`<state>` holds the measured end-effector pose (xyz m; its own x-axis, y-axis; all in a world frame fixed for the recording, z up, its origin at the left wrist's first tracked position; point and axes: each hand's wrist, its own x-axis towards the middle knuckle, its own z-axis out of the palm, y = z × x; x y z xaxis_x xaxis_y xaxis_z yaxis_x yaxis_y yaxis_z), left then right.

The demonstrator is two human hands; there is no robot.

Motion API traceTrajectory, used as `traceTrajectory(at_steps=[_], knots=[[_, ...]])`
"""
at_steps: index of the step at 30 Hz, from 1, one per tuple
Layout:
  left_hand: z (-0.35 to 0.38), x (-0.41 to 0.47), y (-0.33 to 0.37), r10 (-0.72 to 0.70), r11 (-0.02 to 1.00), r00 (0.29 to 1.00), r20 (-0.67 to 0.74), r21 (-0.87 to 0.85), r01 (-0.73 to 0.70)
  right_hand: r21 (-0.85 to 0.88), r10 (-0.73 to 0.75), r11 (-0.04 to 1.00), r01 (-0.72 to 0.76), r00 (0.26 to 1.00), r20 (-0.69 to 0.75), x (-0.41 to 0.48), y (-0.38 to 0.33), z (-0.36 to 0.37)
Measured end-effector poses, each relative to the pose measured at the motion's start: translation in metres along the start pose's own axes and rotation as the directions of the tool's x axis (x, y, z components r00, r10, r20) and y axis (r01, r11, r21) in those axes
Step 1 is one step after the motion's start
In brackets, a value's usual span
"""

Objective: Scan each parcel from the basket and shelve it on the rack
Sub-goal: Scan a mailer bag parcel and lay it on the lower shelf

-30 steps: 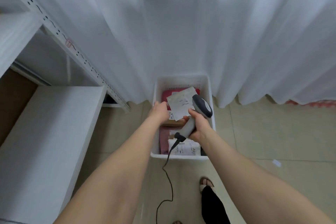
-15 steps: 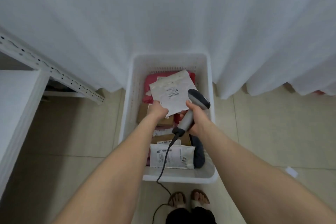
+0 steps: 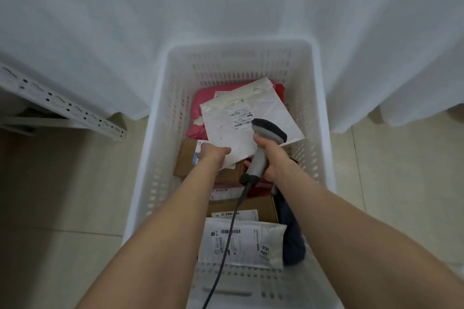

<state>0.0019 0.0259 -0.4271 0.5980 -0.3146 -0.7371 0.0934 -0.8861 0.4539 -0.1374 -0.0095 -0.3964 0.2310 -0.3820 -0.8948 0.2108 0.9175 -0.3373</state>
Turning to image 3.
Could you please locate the person's right hand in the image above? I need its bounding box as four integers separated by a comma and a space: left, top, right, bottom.
244, 133, 298, 183

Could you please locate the person's left hand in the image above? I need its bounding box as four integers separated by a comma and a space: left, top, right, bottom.
197, 142, 232, 167

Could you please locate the grey handheld barcode scanner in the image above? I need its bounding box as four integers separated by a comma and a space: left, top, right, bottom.
239, 119, 288, 186

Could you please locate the white mailer bag parcel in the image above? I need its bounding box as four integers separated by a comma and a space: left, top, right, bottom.
200, 77, 305, 170

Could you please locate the person's left forearm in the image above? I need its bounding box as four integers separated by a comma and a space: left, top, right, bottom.
75, 158, 222, 309

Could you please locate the person's right forearm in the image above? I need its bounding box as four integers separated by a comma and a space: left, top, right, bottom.
274, 164, 464, 309

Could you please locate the brown cardboard box parcel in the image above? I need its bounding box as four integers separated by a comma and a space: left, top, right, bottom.
207, 195, 279, 224
173, 138, 246, 184

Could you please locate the pink mailer bag parcel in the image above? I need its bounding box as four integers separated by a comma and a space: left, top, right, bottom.
186, 80, 285, 140

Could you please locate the red parcel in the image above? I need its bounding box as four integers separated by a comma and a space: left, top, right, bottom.
212, 160, 276, 200

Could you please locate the white plastic crate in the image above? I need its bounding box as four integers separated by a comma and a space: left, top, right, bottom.
122, 40, 345, 309

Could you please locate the clear white plastic parcel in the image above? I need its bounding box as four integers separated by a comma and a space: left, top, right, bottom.
197, 217, 287, 270

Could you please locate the dark blue mailer bag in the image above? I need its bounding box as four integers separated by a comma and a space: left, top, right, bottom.
273, 186, 307, 266

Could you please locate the white curtain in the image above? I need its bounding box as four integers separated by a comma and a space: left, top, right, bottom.
0, 0, 464, 134

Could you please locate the white metal shelf rack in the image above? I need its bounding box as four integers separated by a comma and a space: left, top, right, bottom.
0, 61, 127, 142

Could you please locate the black scanner cable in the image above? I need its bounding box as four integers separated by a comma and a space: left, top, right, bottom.
202, 184, 251, 309

